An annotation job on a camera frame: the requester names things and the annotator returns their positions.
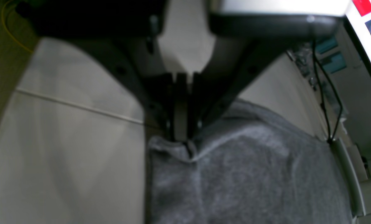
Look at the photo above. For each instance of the image left gripper black left finger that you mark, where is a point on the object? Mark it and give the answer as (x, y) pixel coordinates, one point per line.
(121, 35)

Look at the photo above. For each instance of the image left gripper white right finger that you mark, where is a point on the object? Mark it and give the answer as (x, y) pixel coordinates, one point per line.
(245, 47)

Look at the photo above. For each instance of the grey T-shirt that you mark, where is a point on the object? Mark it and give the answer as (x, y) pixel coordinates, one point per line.
(251, 166)

